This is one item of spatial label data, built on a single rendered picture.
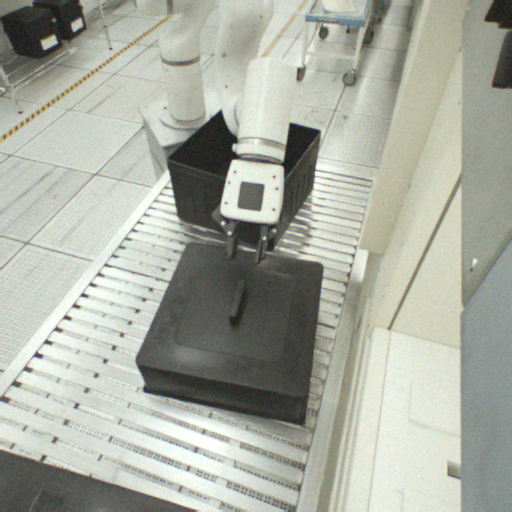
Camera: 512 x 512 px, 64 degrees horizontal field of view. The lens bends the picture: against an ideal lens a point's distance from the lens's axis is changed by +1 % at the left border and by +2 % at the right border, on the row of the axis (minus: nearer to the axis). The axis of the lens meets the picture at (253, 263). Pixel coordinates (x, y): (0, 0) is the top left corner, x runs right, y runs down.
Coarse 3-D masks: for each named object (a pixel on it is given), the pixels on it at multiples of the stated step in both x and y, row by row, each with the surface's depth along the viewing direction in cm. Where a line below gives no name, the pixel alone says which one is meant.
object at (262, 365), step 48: (192, 288) 75; (240, 288) 72; (288, 288) 75; (192, 336) 69; (240, 336) 69; (288, 336) 69; (144, 384) 73; (192, 384) 66; (240, 384) 63; (288, 384) 63
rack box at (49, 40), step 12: (12, 12) 294; (24, 12) 294; (36, 12) 294; (48, 12) 297; (12, 24) 289; (24, 24) 285; (36, 24) 291; (48, 24) 299; (12, 36) 296; (24, 36) 291; (36, 36) 293; (48, 36) 302; (60, 36) 313; (24, 48) 300; (36, 48) 297; (48, 48) 305; (60, 48) 316
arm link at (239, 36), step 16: (224, 0) 63; (240, 0) 61; (256, 0) 61; (272, 0) 64; (224, 16) 64; (240, 16) 63; (256, 16) 63; (272, 16) 65; (224, 32) 66; (240, 32) 65; (256, 32) 66; (224, 48) 69; (240, 48) 69; (256, 48) 71; (224, 64) 71; (240, 64) 72; (224, 80) 73; (240, 80) 74; (224, 96) 74; (240, 96) 74; (224, 112) 75
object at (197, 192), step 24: (216, 120) 105; (192, 144) 98; (216, 144) 109; (288, 144) 106; (312, 144) 95; (168, 168) 92; (192, 168) 88; (216, 168) 114; (288, 168) 111; (312, 168) 102; (192, 192) 94; (216, 192) 90; (288, 192) 90; (192, 216) 100; (288, 216) 97
